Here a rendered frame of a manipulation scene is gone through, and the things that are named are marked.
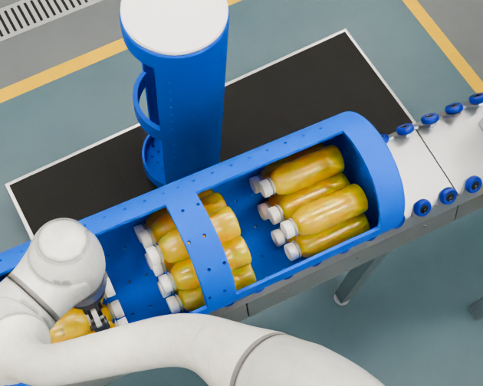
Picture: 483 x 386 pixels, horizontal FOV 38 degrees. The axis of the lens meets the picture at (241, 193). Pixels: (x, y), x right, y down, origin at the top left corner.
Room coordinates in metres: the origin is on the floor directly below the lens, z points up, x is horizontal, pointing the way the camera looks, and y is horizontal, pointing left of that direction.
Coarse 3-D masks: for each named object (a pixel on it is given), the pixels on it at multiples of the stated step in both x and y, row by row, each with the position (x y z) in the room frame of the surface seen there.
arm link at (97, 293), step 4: (104, 276) 0.30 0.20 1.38; (104, 280) 0.30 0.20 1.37; (100, 284) 0.29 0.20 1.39; (104, 284) 0.29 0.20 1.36; (100, 288) 0.28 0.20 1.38; (104, 288) 0.29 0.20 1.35; (96, 292) 0.27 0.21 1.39; (100, 292) 0.28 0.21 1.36; (88, 296) 0.26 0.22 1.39; (92, 296) 0.27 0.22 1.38; (96, 296) 0.27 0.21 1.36; (84, 300) 0.26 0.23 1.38; (88, 300) 0.26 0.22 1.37; (92, 300) 0.27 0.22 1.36; (96, 300) 0.27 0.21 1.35; (80, 304) 0.26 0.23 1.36; (84, 304) 0.26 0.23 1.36; (88, 304) 0.26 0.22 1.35
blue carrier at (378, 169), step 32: (320, 128) 0.74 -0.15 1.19; (352, 128) 0.74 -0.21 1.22; (256, 160) 0.64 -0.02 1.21; (352, 160) 0.75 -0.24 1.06; (384, 160) 0.67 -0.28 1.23; (160, 192) 0.54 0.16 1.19; (192, 192) 0.54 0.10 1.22; (224, 192) 0.64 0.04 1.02; (384, 192) 0.61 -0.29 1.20; (96, 224) 0.45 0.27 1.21; (128, 224) 0.52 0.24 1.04; (192, 224) 0.47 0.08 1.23; (256, 224) 0.60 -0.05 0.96; (384, 224) 0.57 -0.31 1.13; (0, 256) 0.37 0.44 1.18; (128, 256) 0.47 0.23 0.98; (192, 256) 0.41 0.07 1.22; (224, 256) 0.42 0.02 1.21; (256, 256) 0.52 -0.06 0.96; (320, 256) 0.49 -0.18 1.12; (128, 288) 0.40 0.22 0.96; (224, 288) 0.38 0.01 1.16; (256, 288) 0.40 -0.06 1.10; (128, 320) 0.32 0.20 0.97
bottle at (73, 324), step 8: (72, 312) 0.29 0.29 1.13; (80, 312) 0.29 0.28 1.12; (64, 320) 0.27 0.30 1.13; (72, 320) 0.27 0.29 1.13; (80, 320) 0.28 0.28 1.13; (88, 320) 0.28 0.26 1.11; (56, 328) 0.25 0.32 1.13; (64, 328) 0.26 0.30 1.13; (72, 328) 0.26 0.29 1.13; (80, 328) 0.26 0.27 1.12; (88, 328) 0.27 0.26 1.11; (56, 336) 0.24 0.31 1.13; (64, 336) 0.24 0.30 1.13; (72, 336) 0.25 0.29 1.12; (80, 336) 0.25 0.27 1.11
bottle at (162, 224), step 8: (216, 192) 0.59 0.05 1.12; (200, 200) 0.57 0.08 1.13; (208, 200) 0.57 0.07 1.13; (216, 200) 0.57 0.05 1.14; (224, 200) 0.57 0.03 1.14; (208, 208) 0.55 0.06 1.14; (216, 208) 0.55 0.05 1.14; (160, 216) 0.52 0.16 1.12; (168, 216) 0.52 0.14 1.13; (152, 224) 0.50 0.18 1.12; (160, 224) 0.50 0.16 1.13; (168, 224) 0.50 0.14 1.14; (152, 232) 0.48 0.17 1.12; (160, 232) 0.48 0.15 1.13; (152, 240) 0.47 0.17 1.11
